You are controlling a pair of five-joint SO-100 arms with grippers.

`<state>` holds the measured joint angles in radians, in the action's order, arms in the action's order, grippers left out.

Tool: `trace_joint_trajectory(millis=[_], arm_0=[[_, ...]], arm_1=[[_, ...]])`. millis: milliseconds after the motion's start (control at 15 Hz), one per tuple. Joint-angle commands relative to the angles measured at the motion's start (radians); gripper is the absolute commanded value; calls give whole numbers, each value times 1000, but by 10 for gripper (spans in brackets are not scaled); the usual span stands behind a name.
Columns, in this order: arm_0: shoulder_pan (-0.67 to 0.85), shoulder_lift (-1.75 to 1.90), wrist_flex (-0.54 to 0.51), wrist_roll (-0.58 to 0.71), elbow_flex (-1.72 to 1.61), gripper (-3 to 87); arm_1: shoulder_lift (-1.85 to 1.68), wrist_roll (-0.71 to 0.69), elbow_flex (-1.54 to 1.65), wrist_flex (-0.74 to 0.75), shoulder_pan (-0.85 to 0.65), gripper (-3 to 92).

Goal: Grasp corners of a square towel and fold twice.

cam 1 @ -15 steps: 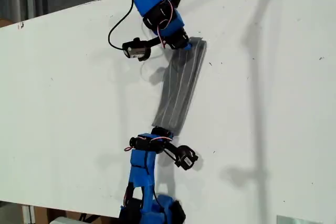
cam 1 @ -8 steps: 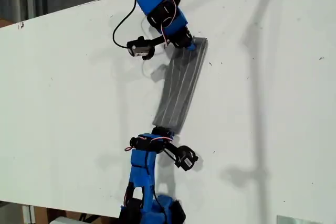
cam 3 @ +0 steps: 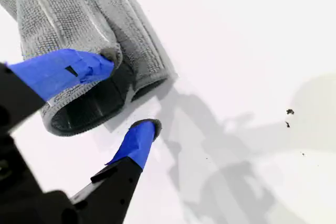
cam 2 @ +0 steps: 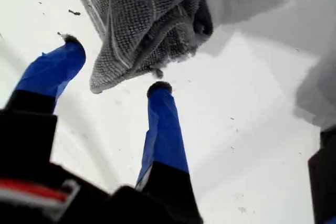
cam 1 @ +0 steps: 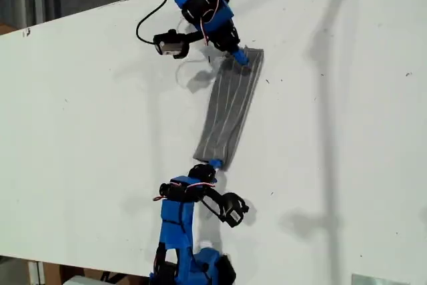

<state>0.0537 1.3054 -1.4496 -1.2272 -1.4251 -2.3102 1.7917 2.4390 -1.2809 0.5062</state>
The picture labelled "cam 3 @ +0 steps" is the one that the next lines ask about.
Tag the grey white-striped square towel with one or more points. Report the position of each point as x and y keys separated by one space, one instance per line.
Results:
x=78 y=11

